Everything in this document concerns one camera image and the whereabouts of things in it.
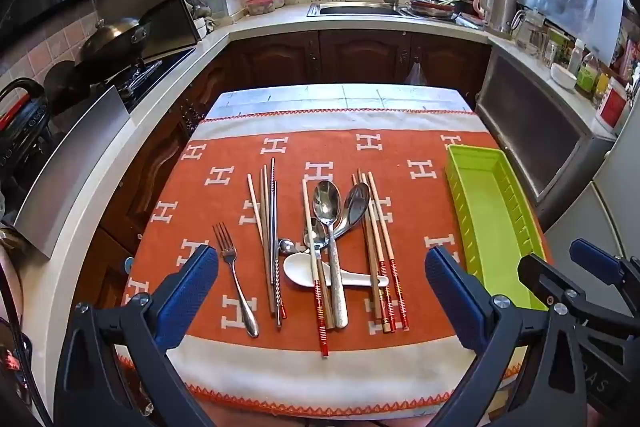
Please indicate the red-label container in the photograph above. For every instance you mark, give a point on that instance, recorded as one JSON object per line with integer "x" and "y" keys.
{"x": 611, "y": 107}

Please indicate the tall steel splash guard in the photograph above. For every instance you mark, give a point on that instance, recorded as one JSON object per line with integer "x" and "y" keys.
{"x": 145, "y": 2}

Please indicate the dark wok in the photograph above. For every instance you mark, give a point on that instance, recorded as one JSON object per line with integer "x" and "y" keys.
{"x": 115, "y": 39}

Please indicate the low steel splash panel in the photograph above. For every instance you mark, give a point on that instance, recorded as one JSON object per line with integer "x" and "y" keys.
{"x": 75, "y": 167}

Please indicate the green-label bottle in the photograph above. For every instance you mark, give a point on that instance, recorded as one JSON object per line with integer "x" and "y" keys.
{"x": 589, "y": 74}

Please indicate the stack of dishes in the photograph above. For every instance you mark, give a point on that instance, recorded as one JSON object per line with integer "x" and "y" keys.
{"x": 430, "y": 7}

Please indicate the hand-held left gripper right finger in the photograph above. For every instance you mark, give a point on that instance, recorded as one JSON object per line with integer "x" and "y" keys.
{"x": 455, "y": 302}

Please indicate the steel cabinet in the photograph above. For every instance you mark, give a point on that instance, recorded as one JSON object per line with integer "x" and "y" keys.
{"x": 535, "y": 132}

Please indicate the small round steel spoon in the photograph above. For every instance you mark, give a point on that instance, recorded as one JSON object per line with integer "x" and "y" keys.
{"x": 287, "y": 247}

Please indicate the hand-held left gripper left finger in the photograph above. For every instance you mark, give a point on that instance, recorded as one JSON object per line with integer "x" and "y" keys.
{"x": 187, "y": 292}

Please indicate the black kitchen appliance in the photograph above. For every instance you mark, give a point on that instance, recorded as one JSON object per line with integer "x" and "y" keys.
{"x": 22, "y": 122}

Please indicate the steel sink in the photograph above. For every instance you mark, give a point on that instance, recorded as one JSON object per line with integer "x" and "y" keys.
{"x": 357, "y": 9}

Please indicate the large steel spoon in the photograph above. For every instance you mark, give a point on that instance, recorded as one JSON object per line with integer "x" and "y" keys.
{"x": 326, "y": 202}

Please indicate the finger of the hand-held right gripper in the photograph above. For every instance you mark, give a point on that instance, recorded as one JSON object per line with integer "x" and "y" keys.
{"x": 540, "y": 274}
{"x": 595, "y": 262}

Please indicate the pale grid-pattern tablecloth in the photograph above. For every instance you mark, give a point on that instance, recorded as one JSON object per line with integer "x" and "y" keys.
{"x": 300, "y": 99}

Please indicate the wooden chopstick with red end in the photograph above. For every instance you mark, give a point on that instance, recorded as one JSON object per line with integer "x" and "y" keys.
{"x": 267, "y": 227}

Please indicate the green plastic utensil tray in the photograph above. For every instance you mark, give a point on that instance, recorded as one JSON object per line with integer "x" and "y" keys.
{"x": 490, "y": 217}

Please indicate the white plastic bag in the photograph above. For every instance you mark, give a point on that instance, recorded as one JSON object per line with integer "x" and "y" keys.
{"x": 416, "y": 74}

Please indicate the beige wooden chopstick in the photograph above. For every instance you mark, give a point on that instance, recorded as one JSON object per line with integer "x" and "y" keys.
{"x": 257, "y": 227}

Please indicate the white ceramic spoon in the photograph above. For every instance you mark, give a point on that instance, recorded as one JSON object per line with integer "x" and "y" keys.
{"x": 300, "y": 269}

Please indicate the white plastic bottle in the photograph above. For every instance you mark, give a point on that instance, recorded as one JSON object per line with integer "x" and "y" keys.
{"x": 576, "y": 54}

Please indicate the black pot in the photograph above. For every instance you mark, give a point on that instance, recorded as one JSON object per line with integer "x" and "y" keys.
{"x": 61, "y": 87}

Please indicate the red-rimmed food container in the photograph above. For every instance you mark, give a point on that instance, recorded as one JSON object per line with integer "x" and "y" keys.
{"x": 262, "y": 4}

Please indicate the orange printed blanket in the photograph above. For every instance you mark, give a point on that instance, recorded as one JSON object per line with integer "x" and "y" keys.
{"x": 210, "y": 217}

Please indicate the steel fork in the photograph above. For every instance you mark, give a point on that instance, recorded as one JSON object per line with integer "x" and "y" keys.
{"x": 235, "y": 267}

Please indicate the steel electric kettle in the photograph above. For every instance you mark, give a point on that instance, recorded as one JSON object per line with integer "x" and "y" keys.
{"x": 495, "y": 2}

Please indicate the medium steel spoon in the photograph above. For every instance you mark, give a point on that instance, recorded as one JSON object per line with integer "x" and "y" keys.
{"x": 312, "y": 237}

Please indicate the white bowl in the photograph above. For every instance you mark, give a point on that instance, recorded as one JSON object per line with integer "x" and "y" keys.
{"x": 564, "y": 77}

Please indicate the black gas stove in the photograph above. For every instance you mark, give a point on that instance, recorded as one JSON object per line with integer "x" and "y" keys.
{"x": 155, "y": 72}

